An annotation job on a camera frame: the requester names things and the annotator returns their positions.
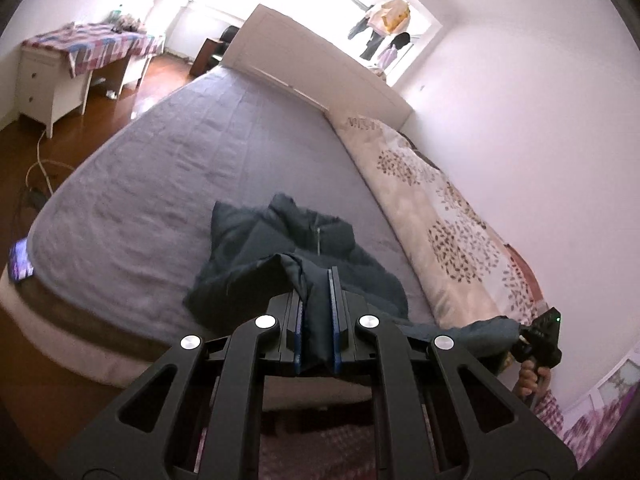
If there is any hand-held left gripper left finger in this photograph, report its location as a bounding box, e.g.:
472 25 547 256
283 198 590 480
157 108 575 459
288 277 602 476
55 292 306 480

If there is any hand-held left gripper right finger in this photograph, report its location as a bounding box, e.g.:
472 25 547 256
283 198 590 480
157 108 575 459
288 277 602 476
327 266 581 480

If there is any dark green quilted jacket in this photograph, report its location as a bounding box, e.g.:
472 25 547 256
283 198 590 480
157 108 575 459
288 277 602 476
182 192 523 376

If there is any person's right forearm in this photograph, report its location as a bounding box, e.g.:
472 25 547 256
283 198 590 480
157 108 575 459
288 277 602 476
532 387 568 438

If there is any person's right hand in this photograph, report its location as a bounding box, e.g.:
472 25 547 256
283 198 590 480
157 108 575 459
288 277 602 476
517 360 551 401

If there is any pink patterned cloth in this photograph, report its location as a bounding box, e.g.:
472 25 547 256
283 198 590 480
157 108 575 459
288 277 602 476
560 355 633 468

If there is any cream floral duvet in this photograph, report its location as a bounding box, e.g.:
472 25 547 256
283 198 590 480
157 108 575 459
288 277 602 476
327 115 548 328

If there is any bed with grey quilt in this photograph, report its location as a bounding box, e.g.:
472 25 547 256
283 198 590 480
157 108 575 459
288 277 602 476
27 65 441 356

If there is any brown fleece underblanket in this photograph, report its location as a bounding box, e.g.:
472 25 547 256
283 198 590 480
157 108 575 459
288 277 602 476
7 275 241 361

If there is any white bed headboard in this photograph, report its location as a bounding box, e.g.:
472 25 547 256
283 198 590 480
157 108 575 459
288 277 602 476
220 4 413 128

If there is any pink hanging garment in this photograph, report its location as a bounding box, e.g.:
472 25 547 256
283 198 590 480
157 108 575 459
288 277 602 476
376 45 401 70

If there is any smartphone with lit screen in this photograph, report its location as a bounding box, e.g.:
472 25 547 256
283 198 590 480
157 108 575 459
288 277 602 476
9 237 37 281

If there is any black hanging garment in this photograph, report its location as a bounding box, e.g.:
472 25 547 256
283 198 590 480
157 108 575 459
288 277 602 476
359 32 412 61

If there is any dark wooden nightstand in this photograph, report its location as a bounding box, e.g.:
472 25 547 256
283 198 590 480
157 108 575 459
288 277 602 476
192 37 228 78

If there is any grey hanging garment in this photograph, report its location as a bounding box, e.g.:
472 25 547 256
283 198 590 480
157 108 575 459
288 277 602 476
347 14 372 41

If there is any cream hanging garment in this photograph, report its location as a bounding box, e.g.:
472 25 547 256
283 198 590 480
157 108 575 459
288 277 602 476
367 0 412 36

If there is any white desk with drawers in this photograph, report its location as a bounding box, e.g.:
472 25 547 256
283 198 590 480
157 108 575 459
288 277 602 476
15 45 153 138

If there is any white cable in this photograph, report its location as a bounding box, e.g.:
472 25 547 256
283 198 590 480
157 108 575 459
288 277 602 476
25 129 71 196

